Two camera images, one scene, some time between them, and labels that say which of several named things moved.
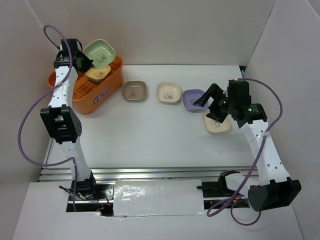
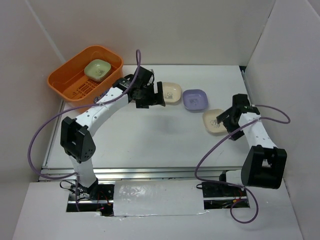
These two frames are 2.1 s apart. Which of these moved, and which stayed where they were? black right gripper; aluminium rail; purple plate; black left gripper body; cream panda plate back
Moved: black left gripper body; black right gripper
Stayed: purple plate; cream panda plate back; aluminium rail
